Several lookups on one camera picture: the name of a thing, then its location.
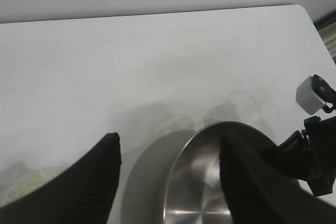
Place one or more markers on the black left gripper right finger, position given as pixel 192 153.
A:
pixel 252 187

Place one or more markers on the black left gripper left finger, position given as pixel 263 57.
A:
pixel 73 190

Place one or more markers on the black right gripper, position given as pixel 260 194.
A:
pixel 324 155

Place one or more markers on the white uncooked rice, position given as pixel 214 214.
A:
pixel 26 186

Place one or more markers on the clear plastic measuring cup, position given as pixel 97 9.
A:
pixel 23 179

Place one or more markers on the stainless steel mixing bowl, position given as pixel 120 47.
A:
pixel 191 182

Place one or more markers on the striped grey background fixture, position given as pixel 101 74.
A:
pixel 329 40

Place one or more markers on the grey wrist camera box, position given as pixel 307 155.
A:
pixel 308 95

